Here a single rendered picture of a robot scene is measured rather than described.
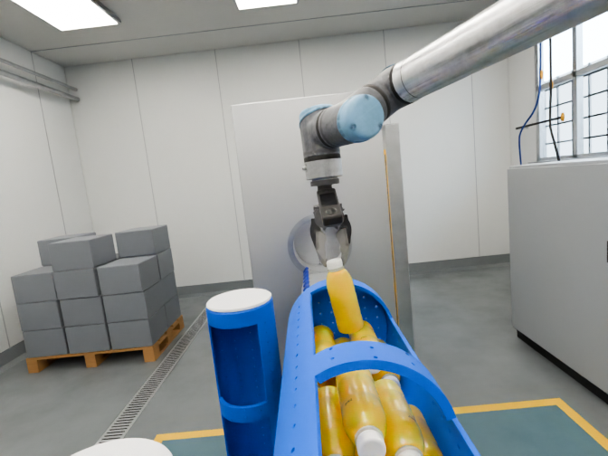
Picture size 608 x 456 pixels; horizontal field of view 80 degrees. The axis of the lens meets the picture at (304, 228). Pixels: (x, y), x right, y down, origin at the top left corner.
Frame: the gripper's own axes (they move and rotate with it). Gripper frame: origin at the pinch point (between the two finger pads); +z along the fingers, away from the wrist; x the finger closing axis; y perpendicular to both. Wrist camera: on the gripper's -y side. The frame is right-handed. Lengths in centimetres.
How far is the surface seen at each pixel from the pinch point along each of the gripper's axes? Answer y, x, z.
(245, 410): 50, 40, 68
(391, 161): 67, -32, -25
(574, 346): 137, -156, 104
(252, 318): 52, 32, 31
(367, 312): 9.6, -8.2, 17.6
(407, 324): 68, -33, 47
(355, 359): -36.1, 0.5, 7.2
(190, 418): 141, 101, 128
